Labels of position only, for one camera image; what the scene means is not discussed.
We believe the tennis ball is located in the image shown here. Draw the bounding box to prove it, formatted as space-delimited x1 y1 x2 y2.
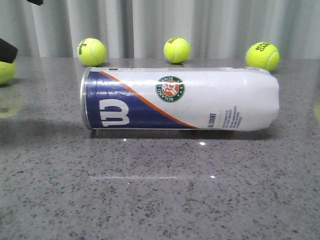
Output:
163 37 191 64
77 38 107 67
0 61 16 85
245 41 280 71

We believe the grey pleated curtain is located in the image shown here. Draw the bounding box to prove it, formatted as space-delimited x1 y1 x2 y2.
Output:
0 0 320 59

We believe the centre tennis ball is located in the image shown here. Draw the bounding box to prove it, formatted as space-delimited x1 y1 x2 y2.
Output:
163 37 191 64

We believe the right tennis ball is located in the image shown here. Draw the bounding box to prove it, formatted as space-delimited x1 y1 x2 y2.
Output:
245 41 280 71

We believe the black edge gripper finger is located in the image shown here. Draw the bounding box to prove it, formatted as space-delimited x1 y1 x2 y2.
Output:
0 38 18 64

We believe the white blue tennis ball can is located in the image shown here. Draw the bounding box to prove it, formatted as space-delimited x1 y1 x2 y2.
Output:
80 67 280 132

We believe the far left tennis ball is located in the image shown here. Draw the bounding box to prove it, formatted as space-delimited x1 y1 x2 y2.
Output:
0 61 16 85

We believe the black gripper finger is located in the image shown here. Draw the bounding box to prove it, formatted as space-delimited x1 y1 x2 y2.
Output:
27 0 44 6

